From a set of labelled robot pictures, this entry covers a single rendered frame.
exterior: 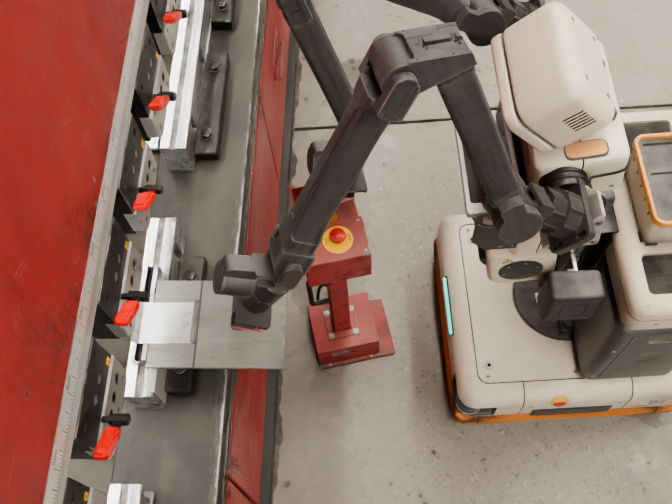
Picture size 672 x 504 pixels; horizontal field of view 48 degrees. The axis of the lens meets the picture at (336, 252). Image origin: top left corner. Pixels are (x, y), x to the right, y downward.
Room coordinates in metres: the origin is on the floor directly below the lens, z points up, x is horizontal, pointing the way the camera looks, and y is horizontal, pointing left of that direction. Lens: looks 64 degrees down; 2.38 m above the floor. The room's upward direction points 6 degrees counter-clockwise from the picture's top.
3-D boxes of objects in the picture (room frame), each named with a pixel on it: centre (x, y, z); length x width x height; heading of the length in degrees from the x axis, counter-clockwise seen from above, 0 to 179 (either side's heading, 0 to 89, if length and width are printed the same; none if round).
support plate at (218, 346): (0.56, 0.24, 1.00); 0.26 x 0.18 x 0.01; 83
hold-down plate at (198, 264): (0.61, 0.33, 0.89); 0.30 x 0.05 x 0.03; 173
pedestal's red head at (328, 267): (0.87, 0.01, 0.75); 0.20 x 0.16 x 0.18; 6
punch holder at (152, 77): (0.95, 0.34, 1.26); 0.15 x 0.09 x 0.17; 173
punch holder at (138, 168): (0.75, 0.37, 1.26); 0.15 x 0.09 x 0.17; 173
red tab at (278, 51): (1.57, 0.11, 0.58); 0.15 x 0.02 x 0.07; 173
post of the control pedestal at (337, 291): (0.87, 0.01, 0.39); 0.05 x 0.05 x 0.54; 6
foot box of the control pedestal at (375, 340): (0.87, -0.02, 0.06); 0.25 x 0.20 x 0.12; 96
